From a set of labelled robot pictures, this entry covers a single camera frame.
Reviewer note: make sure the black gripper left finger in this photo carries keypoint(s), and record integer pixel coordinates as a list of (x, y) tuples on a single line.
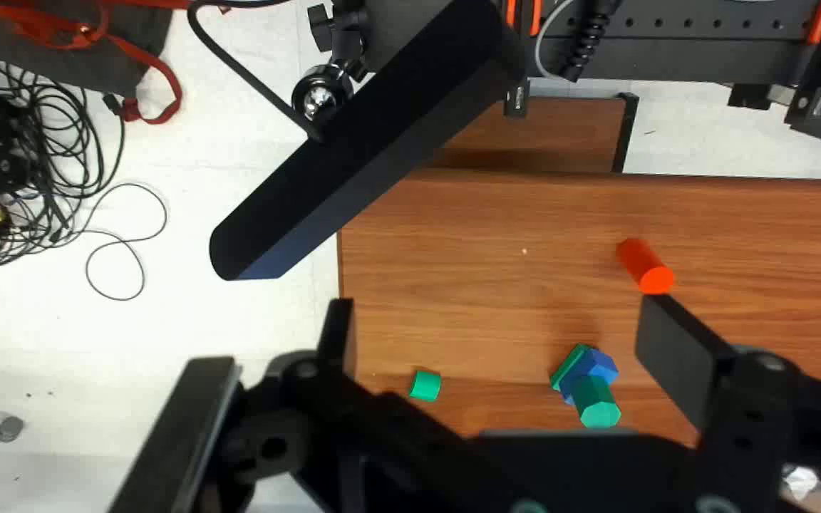
[(334, 418)]

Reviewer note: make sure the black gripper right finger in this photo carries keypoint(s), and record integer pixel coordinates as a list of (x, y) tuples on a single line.
[(753, 408)]

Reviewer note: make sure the orange cylinder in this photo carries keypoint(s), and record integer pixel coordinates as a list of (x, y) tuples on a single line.
[(643, 263)]

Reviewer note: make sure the blue block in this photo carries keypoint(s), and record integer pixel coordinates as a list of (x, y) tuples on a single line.
[(600, 367)]

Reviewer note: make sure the small green cylinder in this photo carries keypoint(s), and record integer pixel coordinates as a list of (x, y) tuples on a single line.
[(425, 387)]

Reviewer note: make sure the large green cylinder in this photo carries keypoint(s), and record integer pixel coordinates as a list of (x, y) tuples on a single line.
[(600, 405)]

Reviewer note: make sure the long black rectangular bar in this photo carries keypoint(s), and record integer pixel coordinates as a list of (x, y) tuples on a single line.
[(364, 143)]

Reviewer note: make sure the grey rubber foot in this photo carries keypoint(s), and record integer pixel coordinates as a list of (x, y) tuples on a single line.
[(9, 428)]

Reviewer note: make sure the dark grey bag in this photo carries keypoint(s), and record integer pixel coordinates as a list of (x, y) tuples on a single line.
[(13, 38)]

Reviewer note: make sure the black ball head mount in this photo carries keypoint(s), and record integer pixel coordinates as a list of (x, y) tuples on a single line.
[(319, 89)]

